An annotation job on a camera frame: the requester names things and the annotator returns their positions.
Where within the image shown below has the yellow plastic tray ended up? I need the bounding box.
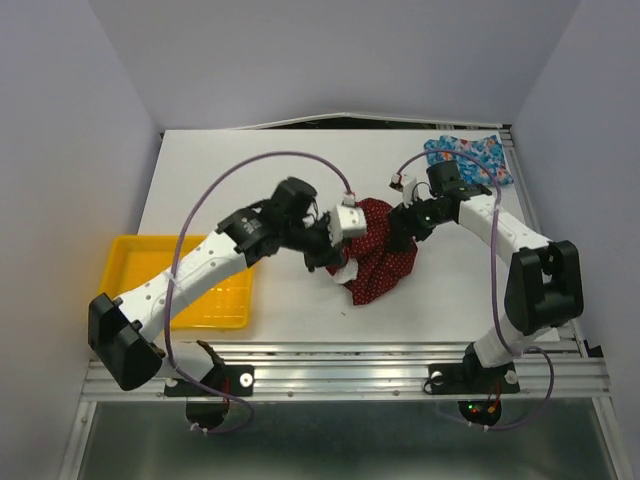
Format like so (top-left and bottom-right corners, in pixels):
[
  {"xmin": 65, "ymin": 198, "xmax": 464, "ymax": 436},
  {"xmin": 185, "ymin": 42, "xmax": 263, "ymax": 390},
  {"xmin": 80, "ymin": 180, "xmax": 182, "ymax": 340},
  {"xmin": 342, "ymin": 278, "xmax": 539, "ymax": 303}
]
[{"xmin": 98, "ymin": 235, "xmax": 254, "ymax": 332}]

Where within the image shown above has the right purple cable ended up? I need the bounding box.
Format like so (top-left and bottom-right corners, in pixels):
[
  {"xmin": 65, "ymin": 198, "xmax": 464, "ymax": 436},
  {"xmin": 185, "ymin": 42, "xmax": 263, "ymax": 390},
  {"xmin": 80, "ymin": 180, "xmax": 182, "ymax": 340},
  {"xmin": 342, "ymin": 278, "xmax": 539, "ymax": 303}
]
[{"xmin": 394, "ymin": 149, "xmax": 557, "ymax": 432}]

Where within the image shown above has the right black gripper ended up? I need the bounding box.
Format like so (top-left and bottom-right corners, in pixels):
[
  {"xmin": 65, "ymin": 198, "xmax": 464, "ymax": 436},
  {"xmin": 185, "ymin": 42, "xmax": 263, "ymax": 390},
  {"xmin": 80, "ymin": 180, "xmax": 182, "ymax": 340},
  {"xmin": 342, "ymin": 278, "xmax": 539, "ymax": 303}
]
[{"xmin": 386, "ymin": 191, "xmax": 451, "ymax": 252}]

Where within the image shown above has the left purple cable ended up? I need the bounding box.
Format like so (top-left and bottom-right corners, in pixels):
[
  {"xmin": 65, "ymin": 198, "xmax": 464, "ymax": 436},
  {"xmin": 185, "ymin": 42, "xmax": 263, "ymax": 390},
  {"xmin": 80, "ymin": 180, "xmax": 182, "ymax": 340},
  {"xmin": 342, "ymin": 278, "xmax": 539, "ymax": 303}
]
[{"xmin": 162, "ymin": 151, "xmax": 357, "ymax": 436}]

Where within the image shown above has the aluminium frame rail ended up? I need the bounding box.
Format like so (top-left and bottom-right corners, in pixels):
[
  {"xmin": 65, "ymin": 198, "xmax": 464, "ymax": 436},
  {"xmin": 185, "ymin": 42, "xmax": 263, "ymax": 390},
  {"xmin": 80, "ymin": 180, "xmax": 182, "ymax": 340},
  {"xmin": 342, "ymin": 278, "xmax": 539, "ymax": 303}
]
[{"xmin": 79, "ymin": 342, "xmax": 614, "ymax": 401}]

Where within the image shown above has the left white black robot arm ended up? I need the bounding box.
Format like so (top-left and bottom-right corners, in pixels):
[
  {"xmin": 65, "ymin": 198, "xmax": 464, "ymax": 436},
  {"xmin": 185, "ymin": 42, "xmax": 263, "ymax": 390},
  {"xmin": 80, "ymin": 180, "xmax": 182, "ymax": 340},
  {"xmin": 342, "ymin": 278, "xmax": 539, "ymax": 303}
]
[{"xmin": 88, "ymin": 177, "xmax": 361, "ymax": 391}]

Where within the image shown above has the red polka dot skirt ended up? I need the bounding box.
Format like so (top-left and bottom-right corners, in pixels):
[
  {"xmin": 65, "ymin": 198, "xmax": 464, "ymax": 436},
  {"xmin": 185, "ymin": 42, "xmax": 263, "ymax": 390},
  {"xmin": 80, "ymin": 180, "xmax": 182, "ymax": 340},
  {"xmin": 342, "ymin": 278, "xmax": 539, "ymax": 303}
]
[{"xmin": 326, "ymin": 198, "xmax": 418, "ymax": 306}]

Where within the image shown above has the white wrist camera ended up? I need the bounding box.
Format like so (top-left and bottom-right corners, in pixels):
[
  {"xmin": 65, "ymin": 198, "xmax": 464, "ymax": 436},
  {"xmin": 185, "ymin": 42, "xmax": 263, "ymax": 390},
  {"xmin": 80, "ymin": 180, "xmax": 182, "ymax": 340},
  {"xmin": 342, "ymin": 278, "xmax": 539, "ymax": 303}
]
[
  {"xmin": 389, "ymin": 173, "xmax": 417, "ymax": 208},
  {"xmin": 328, "ymin": 192, "xmax": 367, "ymax": 245}
]

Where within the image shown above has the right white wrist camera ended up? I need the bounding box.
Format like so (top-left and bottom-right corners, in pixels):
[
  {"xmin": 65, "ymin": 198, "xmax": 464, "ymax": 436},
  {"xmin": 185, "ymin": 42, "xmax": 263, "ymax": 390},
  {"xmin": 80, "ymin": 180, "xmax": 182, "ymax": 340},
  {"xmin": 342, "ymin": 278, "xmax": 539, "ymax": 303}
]
[{"xmin": 389, "ymin": 173, "xmax": 417, "ymax": 208}]

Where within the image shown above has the blue floral folded skirt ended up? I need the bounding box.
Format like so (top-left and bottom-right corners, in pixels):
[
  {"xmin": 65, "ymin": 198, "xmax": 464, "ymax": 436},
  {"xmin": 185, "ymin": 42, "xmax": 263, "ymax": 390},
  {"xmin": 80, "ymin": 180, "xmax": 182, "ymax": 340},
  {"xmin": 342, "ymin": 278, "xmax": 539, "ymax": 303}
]
[{"xmin": 424, "ymin": 135, "xmax": 514, "ymax": 187}]

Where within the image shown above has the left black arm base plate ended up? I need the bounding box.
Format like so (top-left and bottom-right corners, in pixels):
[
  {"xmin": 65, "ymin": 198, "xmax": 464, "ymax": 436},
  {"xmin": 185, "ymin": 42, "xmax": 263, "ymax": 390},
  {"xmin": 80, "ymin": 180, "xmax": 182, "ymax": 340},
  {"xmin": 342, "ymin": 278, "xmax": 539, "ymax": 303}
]
[{"xmin": 164, "ymin": 364, "xmax": 255, "ymax": 398}]

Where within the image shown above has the purple cable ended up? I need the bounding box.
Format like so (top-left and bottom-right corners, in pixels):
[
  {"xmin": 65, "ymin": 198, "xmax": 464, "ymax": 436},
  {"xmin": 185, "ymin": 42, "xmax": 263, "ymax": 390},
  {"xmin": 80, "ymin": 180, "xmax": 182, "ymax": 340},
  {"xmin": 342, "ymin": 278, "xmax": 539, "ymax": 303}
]
[
  {"xmin": 394, "ymin": 149, "xmax": 557, "ymax": 432},
  {"xmin": 162, "ymin": 151, "xmax": 357, "ymax": 436}
]

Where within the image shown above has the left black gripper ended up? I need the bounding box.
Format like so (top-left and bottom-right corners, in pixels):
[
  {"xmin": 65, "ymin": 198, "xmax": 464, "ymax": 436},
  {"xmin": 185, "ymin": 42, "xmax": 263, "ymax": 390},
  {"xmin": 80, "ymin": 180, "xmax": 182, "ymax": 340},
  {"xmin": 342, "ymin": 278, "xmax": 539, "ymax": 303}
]
[{"xmin": 281, "ymin": 211, "xmax": 347, "ymax": 272}]

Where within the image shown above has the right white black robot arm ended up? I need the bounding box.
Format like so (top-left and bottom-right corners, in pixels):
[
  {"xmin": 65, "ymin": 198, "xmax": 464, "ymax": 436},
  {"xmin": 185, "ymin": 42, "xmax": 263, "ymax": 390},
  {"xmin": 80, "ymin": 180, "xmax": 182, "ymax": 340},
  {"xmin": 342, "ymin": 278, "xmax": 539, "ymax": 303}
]
[{"xmin": 388, "ymin": 161, "xmax": 584, "ymax": 393}]

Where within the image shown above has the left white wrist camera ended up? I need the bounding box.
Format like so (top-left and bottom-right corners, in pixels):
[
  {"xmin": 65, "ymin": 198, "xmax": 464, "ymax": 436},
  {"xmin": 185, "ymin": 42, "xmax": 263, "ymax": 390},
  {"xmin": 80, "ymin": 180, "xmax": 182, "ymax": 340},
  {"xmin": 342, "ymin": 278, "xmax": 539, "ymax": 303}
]
[{"xmin": 328, "ymin": 192, "xmax": 367, "ymax": 245}]

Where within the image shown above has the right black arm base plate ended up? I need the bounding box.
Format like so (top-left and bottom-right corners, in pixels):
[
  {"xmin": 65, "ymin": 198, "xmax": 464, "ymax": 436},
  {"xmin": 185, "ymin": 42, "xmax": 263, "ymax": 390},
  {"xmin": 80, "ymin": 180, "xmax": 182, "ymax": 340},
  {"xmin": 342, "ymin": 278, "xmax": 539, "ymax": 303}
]
[{"xmin": 428, "ymin": 363, "xmax": 520, "ymax": 396}]

